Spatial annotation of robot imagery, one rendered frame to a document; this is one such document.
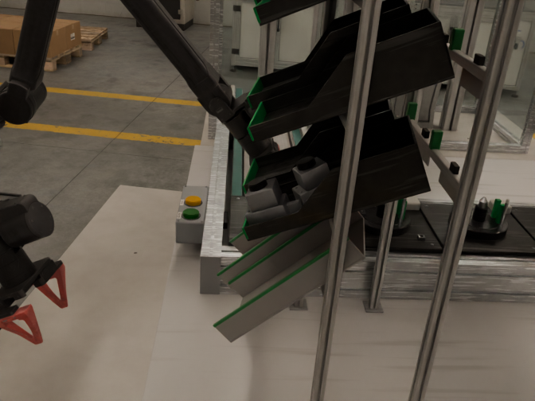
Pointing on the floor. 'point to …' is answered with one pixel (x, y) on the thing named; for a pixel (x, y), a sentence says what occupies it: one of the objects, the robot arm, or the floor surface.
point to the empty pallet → (92, 36)
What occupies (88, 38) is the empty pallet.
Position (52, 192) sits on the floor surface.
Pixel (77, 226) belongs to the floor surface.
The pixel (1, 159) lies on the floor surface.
